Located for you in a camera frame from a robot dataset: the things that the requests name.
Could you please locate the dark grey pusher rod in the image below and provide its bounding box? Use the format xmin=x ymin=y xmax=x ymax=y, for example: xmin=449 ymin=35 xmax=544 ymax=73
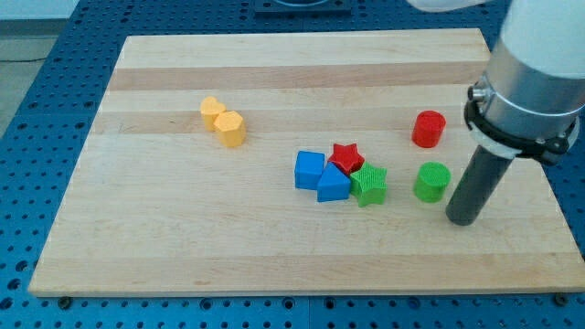
xmin=445 ymin=146 xmax=513 ymax=226

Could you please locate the light wooden board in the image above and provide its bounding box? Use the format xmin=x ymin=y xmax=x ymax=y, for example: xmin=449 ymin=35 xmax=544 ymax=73
xmin=28 ymin=29 xmax=584 ymax=297

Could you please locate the red star block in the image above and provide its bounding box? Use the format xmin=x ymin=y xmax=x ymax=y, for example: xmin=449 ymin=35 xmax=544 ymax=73
xmin=327 ymin=143 xmax=365 ymax=176

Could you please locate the red cylinder block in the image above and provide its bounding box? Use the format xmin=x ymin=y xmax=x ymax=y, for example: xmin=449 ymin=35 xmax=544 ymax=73
xmin=411 ymin=111 xmax=446 ymax=148

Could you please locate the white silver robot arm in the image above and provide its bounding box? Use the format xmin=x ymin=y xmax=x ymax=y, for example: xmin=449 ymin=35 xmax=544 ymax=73
xmin=464 ymin=0 xmax=584 ymax=165

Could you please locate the green cylinder block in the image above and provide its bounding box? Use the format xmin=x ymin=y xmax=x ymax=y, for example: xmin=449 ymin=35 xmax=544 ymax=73
xmin=413 ymin=162 xmax=452 ymax=203

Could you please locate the yellow heart block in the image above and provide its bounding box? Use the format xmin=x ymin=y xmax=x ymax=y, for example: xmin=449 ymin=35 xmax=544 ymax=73
xmin=199 ymin=96 xmax=227 ymax=132

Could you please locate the blue cube block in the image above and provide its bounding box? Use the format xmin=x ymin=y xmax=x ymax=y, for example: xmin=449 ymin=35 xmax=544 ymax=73
xmin=293 ymin=151 xmax=324 ymax=190

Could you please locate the green star block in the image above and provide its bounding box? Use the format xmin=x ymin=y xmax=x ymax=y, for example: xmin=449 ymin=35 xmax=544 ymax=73
xmin=350 ymin=162 xmax=388 ymax=207

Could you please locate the blue triangle block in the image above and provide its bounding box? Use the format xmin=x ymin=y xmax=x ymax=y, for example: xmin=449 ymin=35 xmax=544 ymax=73
xmin=317 ymin=163 xmax=351 ymax=202

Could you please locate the yellow hexagon block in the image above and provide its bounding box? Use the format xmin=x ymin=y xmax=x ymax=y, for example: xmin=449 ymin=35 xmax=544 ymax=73
xmin=214 ymin=111 xmax=246 ymax=147

